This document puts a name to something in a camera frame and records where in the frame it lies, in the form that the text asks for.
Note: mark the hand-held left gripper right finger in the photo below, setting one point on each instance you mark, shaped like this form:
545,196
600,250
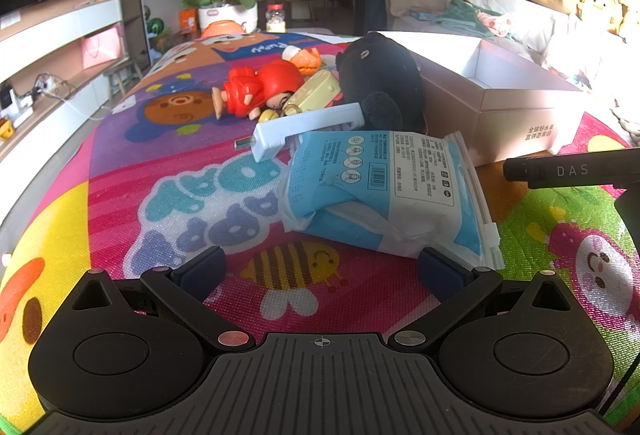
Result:
442,272

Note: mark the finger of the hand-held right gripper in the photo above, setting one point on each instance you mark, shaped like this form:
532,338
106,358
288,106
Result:
550,172

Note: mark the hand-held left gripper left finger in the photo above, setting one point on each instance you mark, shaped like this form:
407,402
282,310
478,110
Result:
200,272

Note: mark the pink cardboard box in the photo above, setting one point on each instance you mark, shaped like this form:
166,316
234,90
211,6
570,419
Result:
500,125

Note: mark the blue and white packet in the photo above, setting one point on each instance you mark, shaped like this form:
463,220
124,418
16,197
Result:
350,185

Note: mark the light blue plastic tool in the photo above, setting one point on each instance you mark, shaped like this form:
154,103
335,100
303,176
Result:
300,125

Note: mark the red hooded doll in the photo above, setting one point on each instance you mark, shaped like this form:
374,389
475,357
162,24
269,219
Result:
250,87

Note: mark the black plush toy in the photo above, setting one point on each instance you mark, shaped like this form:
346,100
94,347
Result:
380,70

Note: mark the yellow plastic toy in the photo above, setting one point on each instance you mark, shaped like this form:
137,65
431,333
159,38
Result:
317,90

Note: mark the orange and white toy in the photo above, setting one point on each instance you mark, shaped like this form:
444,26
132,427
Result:
305,59

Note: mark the colourful cartoon play mat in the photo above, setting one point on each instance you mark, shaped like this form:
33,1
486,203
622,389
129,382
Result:
150,155

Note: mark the pink cloth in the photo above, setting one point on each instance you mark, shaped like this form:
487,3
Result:
495,24

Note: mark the yellow duck plush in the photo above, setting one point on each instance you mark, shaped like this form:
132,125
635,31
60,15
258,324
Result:
597,5

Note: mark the yellow plush toy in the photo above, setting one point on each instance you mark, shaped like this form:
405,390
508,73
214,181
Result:
631,12

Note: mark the green cloth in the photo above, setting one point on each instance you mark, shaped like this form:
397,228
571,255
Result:
462,15

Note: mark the beige sofa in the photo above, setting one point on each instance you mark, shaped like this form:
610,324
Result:
415,22

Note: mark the small wooden stool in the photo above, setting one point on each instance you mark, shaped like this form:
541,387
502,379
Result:
122,69

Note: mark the orange ball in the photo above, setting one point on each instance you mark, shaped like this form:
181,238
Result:
222,27

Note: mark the pink paper bag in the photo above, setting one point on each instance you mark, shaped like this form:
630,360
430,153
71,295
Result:
102,46

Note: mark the watermelon pattern ball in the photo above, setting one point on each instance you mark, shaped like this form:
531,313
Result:
155,26

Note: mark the small orange box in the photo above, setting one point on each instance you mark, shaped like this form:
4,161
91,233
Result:
188,21

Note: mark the clear jar with red lid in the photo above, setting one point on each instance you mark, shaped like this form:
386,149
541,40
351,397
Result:
275,20

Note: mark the white television cabinet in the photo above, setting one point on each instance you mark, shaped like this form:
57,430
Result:
50,30

